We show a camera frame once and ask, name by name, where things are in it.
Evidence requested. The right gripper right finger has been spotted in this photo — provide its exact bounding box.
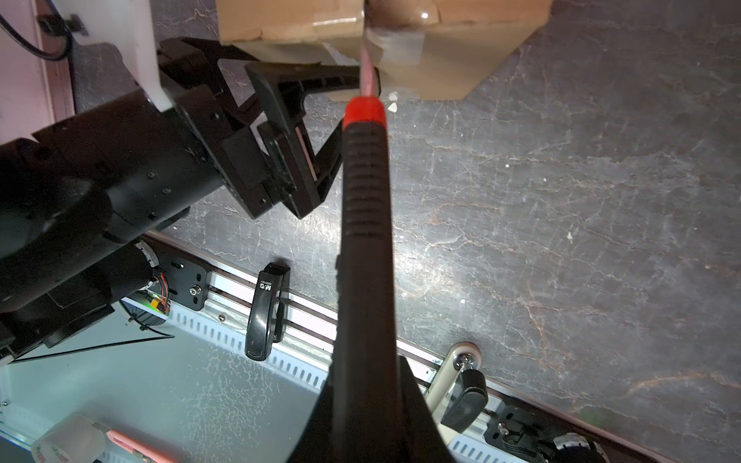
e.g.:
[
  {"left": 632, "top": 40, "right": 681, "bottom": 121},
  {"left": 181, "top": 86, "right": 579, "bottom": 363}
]
[{"left": 399, "top": 356, "right": 455, "bottom": 463}]

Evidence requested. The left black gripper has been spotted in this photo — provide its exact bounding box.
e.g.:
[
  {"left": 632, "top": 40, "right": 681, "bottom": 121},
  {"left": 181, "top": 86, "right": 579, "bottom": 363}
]
[{"left": 157, "top": 38, "right": 380, "bottom": 219}]

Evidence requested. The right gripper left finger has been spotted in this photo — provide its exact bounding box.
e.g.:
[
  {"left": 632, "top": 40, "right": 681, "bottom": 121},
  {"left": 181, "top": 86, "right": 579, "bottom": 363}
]
[{"left": 288, "top": 370, "right": 335, "bottom": 463}]

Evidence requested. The red black utility knife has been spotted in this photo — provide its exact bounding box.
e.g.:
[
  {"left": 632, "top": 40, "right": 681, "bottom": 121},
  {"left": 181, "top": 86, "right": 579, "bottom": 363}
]
[{"left": 331, "top": 34, "right": 401, "bottom": 463}]

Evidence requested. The brown cardboard express box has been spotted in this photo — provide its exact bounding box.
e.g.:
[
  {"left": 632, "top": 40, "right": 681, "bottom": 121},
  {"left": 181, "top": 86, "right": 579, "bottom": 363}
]
[{"left": 216, "top": 0, "right": 552, "bottom": 100}]

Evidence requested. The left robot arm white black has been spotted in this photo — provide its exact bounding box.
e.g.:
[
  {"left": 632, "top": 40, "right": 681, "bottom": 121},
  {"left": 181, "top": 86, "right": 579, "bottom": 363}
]
[{"left": 1, "top": 1, "right": 361, "bottom": 364}]

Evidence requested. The pink utility knife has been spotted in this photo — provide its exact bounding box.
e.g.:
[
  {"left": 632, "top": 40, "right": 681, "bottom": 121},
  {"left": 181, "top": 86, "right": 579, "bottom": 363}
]
[{"left": 105, "top": 429, "right": 178, "bottom": 463}]

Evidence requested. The tape roll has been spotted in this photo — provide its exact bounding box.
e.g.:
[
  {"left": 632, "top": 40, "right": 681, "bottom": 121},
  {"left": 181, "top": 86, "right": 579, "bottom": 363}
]
[{"left": 30, "top": 414, "right": 108, "bottom": 463}]

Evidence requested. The aluminium frame rail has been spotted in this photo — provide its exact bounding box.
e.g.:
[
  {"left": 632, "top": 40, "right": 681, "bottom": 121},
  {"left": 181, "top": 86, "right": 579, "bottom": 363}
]
[{"left": 0, "top": 230, "right": 678, "bottom": 463}]

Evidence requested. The grey black clamp handle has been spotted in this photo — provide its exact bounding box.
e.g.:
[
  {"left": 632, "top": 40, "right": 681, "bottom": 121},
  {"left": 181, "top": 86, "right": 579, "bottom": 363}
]
[{"left": 425, "top": 341, "right": 489, "bottom": 433}]

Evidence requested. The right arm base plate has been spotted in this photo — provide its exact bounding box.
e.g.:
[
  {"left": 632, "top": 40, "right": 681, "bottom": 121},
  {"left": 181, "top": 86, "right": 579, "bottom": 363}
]
[{"left": 482, "top": 403, "right": 609, "bottom": 463}]

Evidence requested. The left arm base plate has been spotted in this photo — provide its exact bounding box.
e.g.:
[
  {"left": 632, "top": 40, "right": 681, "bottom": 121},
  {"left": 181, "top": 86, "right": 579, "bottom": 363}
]
[{"left": 144, "top": 237, "right": 210, "bottom": 312}]

